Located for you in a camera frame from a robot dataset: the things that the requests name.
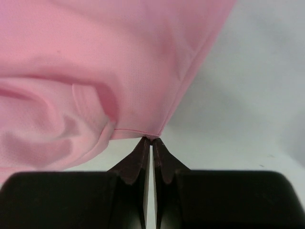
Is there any pink t shirt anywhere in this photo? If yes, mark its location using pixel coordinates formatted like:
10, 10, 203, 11
0, 0, 234, 182

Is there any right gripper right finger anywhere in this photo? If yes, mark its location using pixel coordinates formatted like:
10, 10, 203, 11
152, 138, 190, 229

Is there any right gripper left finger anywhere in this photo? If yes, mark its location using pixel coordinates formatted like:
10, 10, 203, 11
108, 137, 150, 229

